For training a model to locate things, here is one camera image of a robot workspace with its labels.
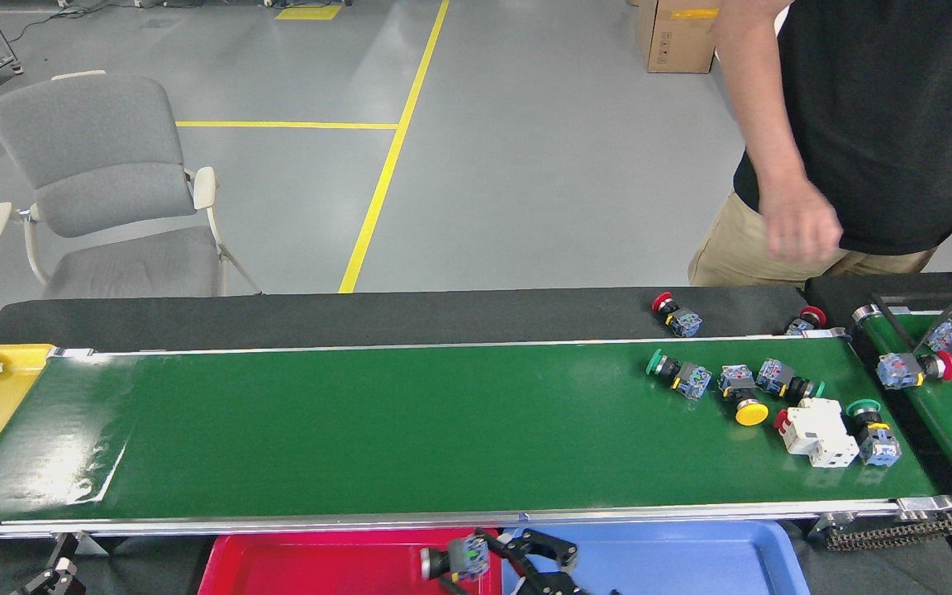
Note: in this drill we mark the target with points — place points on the red mushroom push button switch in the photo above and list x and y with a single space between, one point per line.
812 316
896 370
685 322

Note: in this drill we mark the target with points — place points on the red plastic tray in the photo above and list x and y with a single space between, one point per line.
319 570

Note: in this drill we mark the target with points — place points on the cardboard box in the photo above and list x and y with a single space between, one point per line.
674 41

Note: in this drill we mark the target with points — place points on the yellow mushroom push button switch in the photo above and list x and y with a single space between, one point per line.
750 411

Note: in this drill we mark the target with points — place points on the grey office chair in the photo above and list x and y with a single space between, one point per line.
96 132

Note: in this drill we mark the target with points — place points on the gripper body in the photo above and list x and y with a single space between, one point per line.
563 587

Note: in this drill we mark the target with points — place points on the white circuit breaker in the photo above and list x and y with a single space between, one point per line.
819 430

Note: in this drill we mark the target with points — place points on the person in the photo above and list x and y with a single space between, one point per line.
881 124

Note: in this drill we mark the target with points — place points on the person's right forearm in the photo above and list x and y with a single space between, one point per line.
765 140

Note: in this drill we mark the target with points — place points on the person's right hand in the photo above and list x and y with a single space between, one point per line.
802 227

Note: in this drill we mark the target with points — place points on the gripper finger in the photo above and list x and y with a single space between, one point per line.
59 578
538 544
476 590

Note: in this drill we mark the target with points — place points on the long green conveyor belt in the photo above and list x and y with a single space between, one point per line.
402 430

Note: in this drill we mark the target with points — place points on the blue plastic tray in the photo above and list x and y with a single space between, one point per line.
691 566

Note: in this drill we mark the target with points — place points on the black guide bracket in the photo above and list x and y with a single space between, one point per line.
893 321

